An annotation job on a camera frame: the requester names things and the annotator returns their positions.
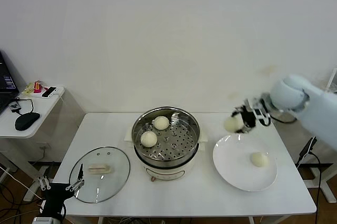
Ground round glass pot lid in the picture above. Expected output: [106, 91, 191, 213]
[68, 146, 131, 204]

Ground black laptop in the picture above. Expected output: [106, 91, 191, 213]
[0, 49, 21, 116]

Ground black mouse cable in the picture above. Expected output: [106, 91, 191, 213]
[15, 98, 35, 116]

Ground yellow snack packet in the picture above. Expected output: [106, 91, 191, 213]
[22, 82, 36, 95]

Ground cream electric cooker base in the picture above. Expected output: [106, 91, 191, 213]
[123, 126, 209, 182]

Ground pink snack packet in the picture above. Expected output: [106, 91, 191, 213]
[33, 80, 44, 94]

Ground white side table with diffuser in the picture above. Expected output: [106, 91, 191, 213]
[294, 160, 337, 204]

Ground white round plate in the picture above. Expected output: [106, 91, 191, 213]
[212, 134, 279, 192]

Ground black power cable with plug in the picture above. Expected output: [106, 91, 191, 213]
[296, 136, 323, 224]

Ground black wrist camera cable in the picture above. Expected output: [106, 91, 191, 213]
[270, 115, 298, 125]

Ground smartphone in white case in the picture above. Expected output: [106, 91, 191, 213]
[41, 86, 59, 99]

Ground white side table with laptop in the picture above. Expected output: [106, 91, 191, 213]
[0, 85, 85, 201]

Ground black computer mouse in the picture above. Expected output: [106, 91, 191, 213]
[15, 111, 41, 131]

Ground black floor cables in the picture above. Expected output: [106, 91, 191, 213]
[0, 181, 24, 224]

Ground white steamed baozi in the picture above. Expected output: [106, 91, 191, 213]
[140, 131, 158, 148]
[223, 117, 242, 133]
[153, 115, 170, 131]
[250, 151, 270, 168]

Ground stainless steel steamer pot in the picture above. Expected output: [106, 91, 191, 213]
[131, 106, 201, 162]

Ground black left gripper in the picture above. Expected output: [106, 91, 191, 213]
[37, 161, 85, 217]

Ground glass diffuser with wooden base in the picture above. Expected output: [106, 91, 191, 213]
[326, 68, 337, 93]

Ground white floor cable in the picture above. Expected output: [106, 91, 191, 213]
[0, 165, 44, 201]

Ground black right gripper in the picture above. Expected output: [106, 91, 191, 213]
[231, 98, 258, 134]

